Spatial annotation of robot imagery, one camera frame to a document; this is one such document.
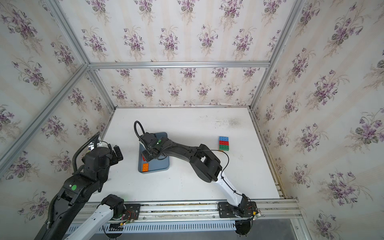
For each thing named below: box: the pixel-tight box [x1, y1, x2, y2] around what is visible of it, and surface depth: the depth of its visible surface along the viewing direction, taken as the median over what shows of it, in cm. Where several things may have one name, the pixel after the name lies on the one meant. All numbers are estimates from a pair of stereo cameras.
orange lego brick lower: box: [142, 163, 149, 172], surface depth 88 cm
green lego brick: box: [219, 144, 230, 151], surface depth 95 cm
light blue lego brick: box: [219, 136, 229, 142], surface depth 100 cm
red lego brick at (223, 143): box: [219, 140, 229, 146], surface depth 100 cm
